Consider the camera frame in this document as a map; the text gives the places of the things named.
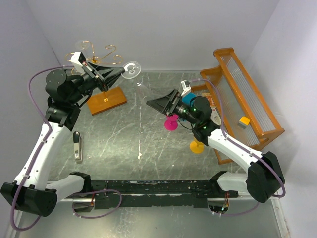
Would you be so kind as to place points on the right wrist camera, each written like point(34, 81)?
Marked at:
point(186, 88)

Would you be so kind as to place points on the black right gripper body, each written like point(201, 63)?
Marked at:
point(176, 105)

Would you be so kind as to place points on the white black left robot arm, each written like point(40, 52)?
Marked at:
point(30, 191)

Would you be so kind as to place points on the pink wine glass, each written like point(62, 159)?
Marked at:
point(171, 123)

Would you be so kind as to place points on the wooden dish rack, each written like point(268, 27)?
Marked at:
point(236, 95)

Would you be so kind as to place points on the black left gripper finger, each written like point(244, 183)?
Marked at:
point(94, 69)
point(110, 76)

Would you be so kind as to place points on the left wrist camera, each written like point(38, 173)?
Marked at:
point(77, 60)

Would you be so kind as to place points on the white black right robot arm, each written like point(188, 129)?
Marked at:
point(262, 177)

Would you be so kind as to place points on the clear wine glass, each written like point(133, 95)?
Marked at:
point(85, 47)
point(132, 71)

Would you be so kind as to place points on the blue wine glass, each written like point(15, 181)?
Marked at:
point(188, 99)

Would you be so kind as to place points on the silver black stapler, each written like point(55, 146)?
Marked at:
point(78, 146)

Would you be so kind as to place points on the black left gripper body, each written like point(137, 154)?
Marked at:
point(93, 74)

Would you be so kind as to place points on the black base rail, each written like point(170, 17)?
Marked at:
point(164, 193)

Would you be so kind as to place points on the yellow grey small block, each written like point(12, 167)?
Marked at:
point(244, 122)

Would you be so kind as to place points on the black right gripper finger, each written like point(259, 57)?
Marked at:
point(162, 105)
point(163, 96)

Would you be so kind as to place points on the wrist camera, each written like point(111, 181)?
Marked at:
point(186, 88)
point(77, 60)

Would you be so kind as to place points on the yellow wine glass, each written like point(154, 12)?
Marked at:
point(196, 146)

